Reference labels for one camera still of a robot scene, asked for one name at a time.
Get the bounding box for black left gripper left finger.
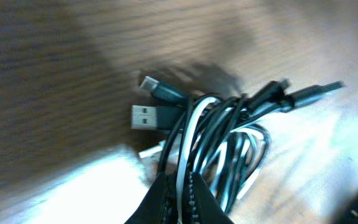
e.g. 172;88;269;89
125;172;178;224

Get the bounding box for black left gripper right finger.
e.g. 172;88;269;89
181;172;233;224

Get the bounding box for black USB cable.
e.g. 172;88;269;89
131;76;345;215

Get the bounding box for white USB cable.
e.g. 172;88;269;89
137;96;267;224

